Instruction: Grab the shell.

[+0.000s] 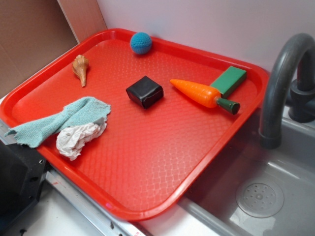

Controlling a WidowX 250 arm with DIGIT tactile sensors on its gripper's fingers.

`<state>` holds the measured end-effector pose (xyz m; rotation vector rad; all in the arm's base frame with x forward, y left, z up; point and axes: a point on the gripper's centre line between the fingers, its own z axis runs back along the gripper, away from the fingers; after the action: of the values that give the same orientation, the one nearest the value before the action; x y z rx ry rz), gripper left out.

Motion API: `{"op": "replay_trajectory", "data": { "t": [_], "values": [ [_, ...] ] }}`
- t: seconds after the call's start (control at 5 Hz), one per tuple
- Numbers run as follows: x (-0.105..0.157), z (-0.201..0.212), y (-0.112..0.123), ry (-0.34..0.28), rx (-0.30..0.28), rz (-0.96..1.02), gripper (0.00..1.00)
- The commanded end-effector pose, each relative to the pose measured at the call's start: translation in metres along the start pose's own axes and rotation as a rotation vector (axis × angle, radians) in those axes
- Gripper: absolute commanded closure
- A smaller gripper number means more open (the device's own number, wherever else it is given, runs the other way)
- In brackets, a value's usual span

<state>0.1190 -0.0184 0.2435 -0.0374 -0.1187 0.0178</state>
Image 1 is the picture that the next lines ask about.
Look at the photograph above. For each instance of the metal rail strip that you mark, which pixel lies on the metal rail strip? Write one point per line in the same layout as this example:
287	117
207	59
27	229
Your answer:
63	210

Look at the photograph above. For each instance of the red plastic tray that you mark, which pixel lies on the red plastic tray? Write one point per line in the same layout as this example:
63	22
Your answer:
146	158

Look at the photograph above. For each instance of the brown cardboard panel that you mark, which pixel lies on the brown cardboard panel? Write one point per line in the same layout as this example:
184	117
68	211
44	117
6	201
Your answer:
33	33

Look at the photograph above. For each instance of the blue crocheted ball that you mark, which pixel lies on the blue crocheted ball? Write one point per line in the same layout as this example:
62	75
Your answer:
141	43

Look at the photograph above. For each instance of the teal cloth rag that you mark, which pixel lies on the teal cloth rag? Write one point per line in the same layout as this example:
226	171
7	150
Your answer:
80	112

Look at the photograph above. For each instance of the grey curved sink faucet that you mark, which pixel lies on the grey curved sink faucet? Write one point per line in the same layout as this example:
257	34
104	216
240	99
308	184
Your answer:
291	83

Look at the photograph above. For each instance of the brown spiral sea shell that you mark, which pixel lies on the brown spiral sea shell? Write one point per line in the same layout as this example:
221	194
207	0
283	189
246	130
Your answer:
80	66

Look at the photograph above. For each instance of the orange plastic toy carrot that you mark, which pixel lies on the orange plastic toy carrot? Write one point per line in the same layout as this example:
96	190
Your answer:
204	95

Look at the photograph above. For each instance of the green rectangular block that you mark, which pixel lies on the green rectangular block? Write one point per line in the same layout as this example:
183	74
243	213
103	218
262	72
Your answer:
229	80

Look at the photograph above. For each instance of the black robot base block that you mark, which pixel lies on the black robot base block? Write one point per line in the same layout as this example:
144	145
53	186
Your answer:
22	173

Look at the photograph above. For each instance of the crumpled white paper tissue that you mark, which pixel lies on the crumpled white paper tissue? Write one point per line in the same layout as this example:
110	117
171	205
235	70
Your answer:
71	140

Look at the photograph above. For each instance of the black cube block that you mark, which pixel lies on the black cube block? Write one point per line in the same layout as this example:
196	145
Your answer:
145	92

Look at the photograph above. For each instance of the grey plastic sink basin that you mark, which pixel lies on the grey plastic sink basin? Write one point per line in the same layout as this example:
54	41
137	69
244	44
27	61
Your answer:
251	191

